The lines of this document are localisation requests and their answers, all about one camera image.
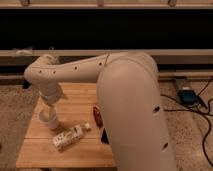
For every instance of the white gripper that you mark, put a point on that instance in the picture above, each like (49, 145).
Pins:
(50, 94)

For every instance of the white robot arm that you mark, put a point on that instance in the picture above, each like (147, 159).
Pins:
(129, 100)

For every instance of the wooden table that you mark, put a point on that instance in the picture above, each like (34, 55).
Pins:
(38, 151)

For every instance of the white plastic bottle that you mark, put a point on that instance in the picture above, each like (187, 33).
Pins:
(71, 135)

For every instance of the red-brown small object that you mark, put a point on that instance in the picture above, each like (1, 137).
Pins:
(97, 117)

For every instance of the black smartphone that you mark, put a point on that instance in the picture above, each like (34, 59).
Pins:
(104, 138)

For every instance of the black power adapter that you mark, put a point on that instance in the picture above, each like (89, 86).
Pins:
(187, 97)

